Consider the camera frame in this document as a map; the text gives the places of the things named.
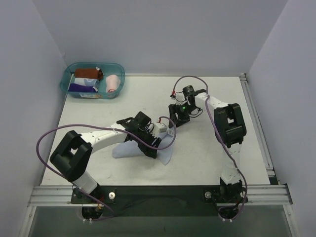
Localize teal plastic bin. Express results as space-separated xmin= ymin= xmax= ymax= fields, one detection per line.
xmin=60 ymin=62 xmax=125 ymax=99

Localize purple rolled towel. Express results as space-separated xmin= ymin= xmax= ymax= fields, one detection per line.
xmin=68 ymin=83 xmax=98 ymax=93

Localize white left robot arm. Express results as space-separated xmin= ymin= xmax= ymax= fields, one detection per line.
xmin=50 ymin=112 xmax=167 ymax=203

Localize white blue rolled towel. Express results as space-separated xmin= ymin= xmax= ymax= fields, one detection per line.
xmin=73 ymin=78 xmax=99 ymax=87

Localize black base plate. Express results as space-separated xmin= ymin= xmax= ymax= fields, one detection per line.
xmin=71 ymin=185 xmax=248 ymax=219

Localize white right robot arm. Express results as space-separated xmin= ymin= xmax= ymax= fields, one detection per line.
xmin=168 ymin=85 xmax=246 ymax=202

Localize brown rolled towel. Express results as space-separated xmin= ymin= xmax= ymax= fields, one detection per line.
xmin=75 ymin=68 xmax=103 ymax=80

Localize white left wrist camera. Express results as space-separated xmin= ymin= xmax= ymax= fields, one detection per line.
xmin=151 ymin=122 xmax=167 ymax=137

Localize pink striped towel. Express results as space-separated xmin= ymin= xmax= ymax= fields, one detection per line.
xmin=106 ymin=75 xmax=120 ymax=93

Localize light blue towel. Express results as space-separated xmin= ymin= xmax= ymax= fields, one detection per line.
xmin=112 ymin=128 xmax=175 ymax=165

